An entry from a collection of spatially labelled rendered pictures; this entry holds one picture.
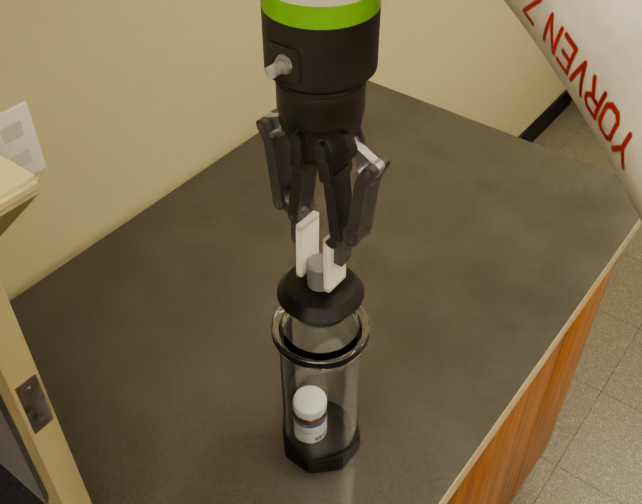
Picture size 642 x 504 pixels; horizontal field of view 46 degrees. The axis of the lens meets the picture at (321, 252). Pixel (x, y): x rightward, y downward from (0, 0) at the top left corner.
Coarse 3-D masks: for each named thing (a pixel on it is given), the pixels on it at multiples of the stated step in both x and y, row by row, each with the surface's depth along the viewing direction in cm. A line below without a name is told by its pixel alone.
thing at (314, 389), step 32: (288, 320) 85; (352, 320) 85; (288, 352) 79; (320, 352) 92; (352, 352) 79; (288, 384) 85; (320, 384) 82; (352, 384) 85; (288, 416) 90; (320, 416) 86; (352, 416) 90; (320, 448) 91
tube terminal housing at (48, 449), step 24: (0, 288) 61; (0, 312) 62; (0, 336) 63; (0, 360) 64; (24, 360) 67; (0, 384) 69; (24, 432) 75; (48, 432) 74; (48, 456) 75; (72, 456) 78; (48, 480) 81; (72, 480) 80
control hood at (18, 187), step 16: (0, 160) 46; (0, 176) 45; (16, 176) 45; (32, 176) 45; (0, 192) 44; (16, 192) 44; (32, 192) 45; (0, 208) 44; (16, 208) 45; (0, 224) 48
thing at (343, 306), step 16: (320, 256) 76; (288, 272) 79; (320, 272) 75; (352, 272) 79; (288, 288) 77; (304, 288) 77; (320, 288) 77; (336, 288) 77; (352, 288) 77; (288, 304) 77; (304, 304) 76; (320, 304) 76; (336, 304) 76; (352, 304) 77; (304, 320) 76; (320, 320) 75; (336, 320) 76
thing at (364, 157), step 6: (360, 144) 63; (360, 150) 63; (366, 150) 63; (354, 156) 64; (360, 156) 63; (366, 156) 63; (372, 156) 63; (360, 162) 64; (366, 162) 63; (372, 162) 63; (378, 162) 63; (360, 168) 64; (378, 168) 63; (384, 168) 64; (378, 174) 63
